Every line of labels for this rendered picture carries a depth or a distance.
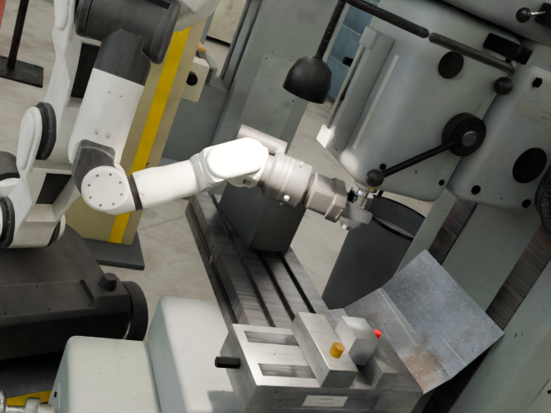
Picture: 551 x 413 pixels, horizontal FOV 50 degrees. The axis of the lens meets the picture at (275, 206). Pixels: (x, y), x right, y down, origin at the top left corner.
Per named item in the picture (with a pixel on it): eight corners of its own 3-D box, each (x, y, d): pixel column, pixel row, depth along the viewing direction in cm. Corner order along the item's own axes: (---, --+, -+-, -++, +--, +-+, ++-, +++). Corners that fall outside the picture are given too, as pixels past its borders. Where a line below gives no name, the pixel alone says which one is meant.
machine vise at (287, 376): (241, 416, 95) (266, 365, 91) (218, 352, 107) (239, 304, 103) (407, 419, 111) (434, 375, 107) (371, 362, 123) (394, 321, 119)
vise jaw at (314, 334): (320, 387, 98) (330, 369, 96) (289, 328, 110) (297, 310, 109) (349, 388, 101) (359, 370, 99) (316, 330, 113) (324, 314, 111)
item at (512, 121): (455, 201, 104) (534, 63, 94) (391, 145, 124) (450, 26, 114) (529, 220, 112) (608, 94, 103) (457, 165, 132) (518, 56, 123)
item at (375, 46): (324, 147, 102) (376, 31, 95) (316, 138, 106) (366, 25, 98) (343, 152, 104) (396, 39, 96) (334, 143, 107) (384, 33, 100)
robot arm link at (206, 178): (270, 165, 106) (199, 185, 103) (262, 178, 115) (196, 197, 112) (260, 133, 107) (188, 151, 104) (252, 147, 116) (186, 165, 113)
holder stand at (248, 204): (247, 249, 147) (276, 179, 139) (217, 204, 163) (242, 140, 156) (287, 252, 153) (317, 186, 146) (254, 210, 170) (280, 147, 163)
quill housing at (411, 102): (355, 189, 98) (447, 2, 86) (311, 140, 115) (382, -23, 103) (441, 210, 107) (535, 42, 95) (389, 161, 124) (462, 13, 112)
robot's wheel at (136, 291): (96, 319, 186) (113, 268, 178) (111, 317, 189) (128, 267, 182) (121, 363, 173) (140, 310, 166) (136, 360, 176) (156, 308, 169)
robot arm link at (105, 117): (52, 198, 96) (93, 67, 94) (55, 184, 108) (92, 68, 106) (121, 218, 100) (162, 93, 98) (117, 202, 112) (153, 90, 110)
